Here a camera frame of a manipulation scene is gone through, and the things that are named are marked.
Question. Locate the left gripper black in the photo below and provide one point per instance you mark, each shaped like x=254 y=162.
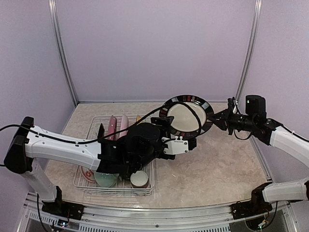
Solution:
x=164 y=122

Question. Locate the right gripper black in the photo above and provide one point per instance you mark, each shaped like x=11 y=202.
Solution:
x=223 y=124

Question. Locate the black striped rim plate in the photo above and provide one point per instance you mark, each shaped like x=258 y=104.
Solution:
x=185 y=123

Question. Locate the light pink plate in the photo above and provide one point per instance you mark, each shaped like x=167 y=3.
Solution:
x=123 y=126

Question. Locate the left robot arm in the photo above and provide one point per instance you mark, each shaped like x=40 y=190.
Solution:
x=143 y=143

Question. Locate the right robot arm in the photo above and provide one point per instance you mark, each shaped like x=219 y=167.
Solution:
x=272 y=133

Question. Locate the dark pink dotted plate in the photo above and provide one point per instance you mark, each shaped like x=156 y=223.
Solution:
x=112 y=128

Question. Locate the brown cup white base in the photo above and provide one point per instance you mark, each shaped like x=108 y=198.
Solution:
x=139 y=180

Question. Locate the small black plate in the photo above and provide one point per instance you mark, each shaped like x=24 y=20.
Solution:
x=100 y=133

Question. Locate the light green ceramic bowl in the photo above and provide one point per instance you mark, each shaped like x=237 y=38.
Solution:
x=106 y=180

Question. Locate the red patterned white bowl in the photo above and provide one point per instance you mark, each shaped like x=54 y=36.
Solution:
x=88 y=174

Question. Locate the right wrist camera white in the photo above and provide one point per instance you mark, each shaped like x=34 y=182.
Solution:
x=233 y=105

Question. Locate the white wire dish rack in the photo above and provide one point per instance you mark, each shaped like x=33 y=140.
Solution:
x=121 y=187

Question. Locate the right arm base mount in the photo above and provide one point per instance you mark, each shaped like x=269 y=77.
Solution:
x=248 y=209

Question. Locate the aluminium front rail frame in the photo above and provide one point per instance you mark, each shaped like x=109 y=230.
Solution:
x=97 y=218

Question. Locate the right aluminium corner post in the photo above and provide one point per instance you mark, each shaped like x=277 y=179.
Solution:
x=250 y=48

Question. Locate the aluminium corner post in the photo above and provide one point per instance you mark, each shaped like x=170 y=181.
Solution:
x=250 y=48
x=61 y=51

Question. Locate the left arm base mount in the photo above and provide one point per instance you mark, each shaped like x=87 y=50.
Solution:
x=64 y=209

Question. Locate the left aluminium corner post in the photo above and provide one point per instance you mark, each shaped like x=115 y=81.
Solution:
x=61 y=51

